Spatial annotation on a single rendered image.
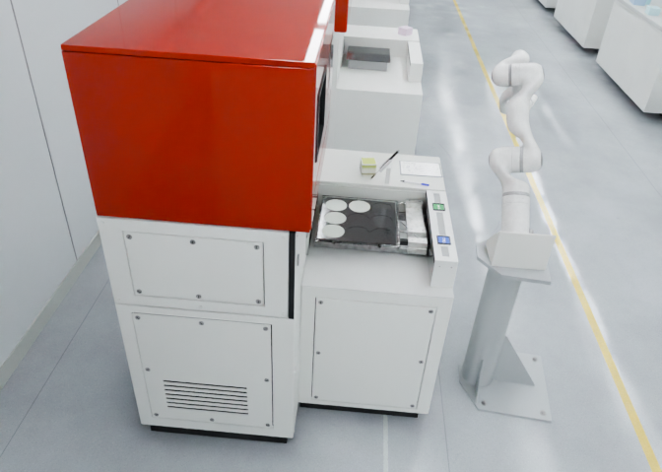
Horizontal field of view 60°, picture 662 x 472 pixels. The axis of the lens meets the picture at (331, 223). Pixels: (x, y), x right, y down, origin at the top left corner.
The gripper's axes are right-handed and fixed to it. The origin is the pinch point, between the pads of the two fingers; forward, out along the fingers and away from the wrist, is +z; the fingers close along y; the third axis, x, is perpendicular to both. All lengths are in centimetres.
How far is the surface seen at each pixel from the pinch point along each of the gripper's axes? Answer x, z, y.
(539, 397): -91, -110, 84
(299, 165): 21, -184, -57
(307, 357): -84, -171, -26
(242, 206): -1, -192, -68
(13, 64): -49, -147, -218
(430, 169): -29, -75, -24
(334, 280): -43, -161, -32
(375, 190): -37, -102, -41
